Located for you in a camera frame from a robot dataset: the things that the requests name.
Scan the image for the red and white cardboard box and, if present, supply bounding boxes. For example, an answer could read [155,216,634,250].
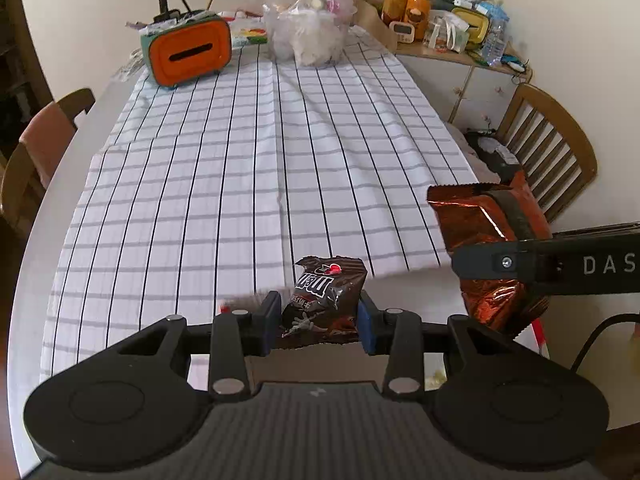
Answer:
[219,294,551,396]

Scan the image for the brown paper bag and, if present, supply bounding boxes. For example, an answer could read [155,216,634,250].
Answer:
[356,0,398,51]

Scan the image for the black bag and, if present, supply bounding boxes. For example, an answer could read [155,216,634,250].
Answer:
[462,130,521,183]

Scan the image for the yellow storage box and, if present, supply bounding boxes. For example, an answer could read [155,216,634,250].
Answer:
[451,7,491,51]

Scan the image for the orange thermos bottle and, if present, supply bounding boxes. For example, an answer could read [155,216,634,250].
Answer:
[404,0,433,26]

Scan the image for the white cabinet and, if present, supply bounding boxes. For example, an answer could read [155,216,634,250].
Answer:
[395,35,533,136]

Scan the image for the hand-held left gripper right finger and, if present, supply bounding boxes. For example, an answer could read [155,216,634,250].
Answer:
[357,290,531,401]

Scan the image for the colourful flat packet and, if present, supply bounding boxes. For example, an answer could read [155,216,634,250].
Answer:
[230,15,268,48]

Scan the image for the red-brown snack bag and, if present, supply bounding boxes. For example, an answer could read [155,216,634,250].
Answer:
[426,170,553,338]

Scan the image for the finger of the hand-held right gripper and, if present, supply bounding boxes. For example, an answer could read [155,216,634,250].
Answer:
[450,240,538,282]

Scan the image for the pink cloth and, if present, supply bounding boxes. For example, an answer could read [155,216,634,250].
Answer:
[19,101,78,188]

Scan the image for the white kitchen timer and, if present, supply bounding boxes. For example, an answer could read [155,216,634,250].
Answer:
[389,21,417,43]

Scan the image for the white checkered tablecloth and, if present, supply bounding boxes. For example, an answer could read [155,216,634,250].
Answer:
[40,25,481,386]

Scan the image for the wooden slatted chair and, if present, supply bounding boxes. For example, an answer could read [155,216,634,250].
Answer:
[495,82,598,226]

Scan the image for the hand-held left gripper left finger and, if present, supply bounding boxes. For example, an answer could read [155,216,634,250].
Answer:
[117,290,282,401]

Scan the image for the black cable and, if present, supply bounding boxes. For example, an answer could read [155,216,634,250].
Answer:
[570,312,640,376]

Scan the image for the clear plastic bag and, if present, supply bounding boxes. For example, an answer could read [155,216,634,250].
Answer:
[245,0,396,67]

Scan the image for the brown chocolate candy bag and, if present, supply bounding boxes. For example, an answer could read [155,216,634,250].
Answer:
[280,255,368,351]

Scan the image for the clear small packets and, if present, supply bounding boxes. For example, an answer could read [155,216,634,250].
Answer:
[112,49,146,81]

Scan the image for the orange tissue box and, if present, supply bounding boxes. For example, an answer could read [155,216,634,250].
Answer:
[139,9,233,92]

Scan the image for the clear water bottle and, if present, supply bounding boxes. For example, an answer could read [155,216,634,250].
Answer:
[481,17,508,66]

